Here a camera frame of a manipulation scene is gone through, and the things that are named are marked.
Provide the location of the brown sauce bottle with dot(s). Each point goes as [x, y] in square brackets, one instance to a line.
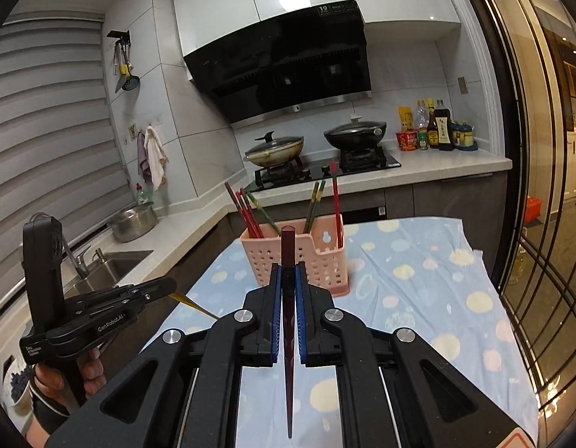
[432, 133]

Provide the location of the black gas stove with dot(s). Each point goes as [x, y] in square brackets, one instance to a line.
[316, 170]

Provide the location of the white wall cabinets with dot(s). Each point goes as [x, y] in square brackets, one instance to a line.
[213, 4]

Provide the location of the beige wok with lid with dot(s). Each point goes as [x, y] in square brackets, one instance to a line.
[274, 151]

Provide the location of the clear bottle yellow cap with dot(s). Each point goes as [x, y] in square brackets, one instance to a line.
[421, 119]

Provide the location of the glass sliding door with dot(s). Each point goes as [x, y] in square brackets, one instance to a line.
[526, 149]

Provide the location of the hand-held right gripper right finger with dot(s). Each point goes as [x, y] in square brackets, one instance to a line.
[301, 317]

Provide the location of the gold flower spoon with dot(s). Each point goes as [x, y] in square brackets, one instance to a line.
[194, 306]

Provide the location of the dark soy sauce bottle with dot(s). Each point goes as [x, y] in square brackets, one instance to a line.
[444, 130]

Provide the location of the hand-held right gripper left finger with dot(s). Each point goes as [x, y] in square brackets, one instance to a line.
[274, 317]

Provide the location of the black range hood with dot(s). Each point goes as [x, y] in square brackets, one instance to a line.
[278, 70]

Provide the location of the yellow packet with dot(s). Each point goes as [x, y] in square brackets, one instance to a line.
[406, 119]

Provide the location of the condiment jar set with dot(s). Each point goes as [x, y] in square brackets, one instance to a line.
[465, 137]

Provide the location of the wall socket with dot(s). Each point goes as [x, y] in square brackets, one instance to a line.
[463, 85]

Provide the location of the purple towel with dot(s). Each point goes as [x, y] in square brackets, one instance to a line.
[142, 154]

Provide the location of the steel pot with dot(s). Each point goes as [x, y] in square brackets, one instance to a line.
[131, 224]

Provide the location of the red chopstick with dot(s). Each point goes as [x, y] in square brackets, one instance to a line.
[335, 196]
[245, 205]

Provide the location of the green dish soap bottle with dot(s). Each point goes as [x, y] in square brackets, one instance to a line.
[141, 194]

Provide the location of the white window blind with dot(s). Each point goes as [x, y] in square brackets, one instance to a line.
[45, 126]

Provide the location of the chrome faucet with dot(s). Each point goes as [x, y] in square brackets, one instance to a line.
[80, 261]

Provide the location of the white towel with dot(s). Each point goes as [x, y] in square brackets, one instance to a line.
[156, 158]

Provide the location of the pink perforated utensil holder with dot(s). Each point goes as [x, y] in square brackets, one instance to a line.
[325, 252]

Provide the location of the green chopstick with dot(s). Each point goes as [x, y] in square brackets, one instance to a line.
[316, 205]
[264, 214]

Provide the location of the blue printed tablecloth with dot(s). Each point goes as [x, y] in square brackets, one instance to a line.
[409, 289]

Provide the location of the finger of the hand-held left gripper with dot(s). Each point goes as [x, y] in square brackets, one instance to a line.
[159, 287]

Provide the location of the white kitchen countertop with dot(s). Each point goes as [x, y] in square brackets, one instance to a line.
[437, 168]

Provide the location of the hanging steel spatula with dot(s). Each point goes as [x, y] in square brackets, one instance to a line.
[118, 86]

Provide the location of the maroon chopstick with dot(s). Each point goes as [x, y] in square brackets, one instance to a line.
[240, 208]
[288, 247]

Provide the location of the steel sink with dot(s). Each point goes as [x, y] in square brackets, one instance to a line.
[115, 266]

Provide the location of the person's left hand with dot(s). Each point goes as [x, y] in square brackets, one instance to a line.
[92, 373]

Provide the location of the black wall utensil rack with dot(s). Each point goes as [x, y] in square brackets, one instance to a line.
[119, 35]

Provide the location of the person's left forearm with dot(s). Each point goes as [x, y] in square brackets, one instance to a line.
[47, 413]

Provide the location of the red box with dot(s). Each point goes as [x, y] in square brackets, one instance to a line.
[533, 210]

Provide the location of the dark brown chopstick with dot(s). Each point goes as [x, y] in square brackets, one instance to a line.
[252, 205]
[311, 205]

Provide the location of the dark base cabinets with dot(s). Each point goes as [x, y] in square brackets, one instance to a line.
[446, 200]

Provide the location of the small green bottle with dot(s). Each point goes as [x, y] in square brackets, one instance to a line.
[423, 141]

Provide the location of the red instant noodle cup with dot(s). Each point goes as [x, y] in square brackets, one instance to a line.
[407, 141]

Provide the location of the black wok with lid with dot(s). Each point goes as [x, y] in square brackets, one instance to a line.
[355, 135]

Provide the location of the cooking oil bottle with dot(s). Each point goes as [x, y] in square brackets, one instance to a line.
[516, 263]

